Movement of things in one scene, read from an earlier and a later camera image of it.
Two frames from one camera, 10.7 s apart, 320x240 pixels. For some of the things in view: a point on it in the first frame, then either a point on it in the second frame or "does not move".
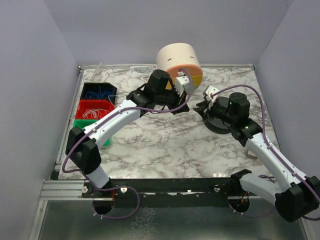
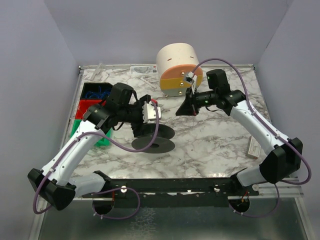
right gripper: (207, 110) -> (192, 102)
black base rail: (164, 192) does not move
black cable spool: (217, 125) -> (163, 144)
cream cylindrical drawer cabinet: (171, 57) does not move
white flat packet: (142, 70) does not move
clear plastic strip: (97, 70) does not move
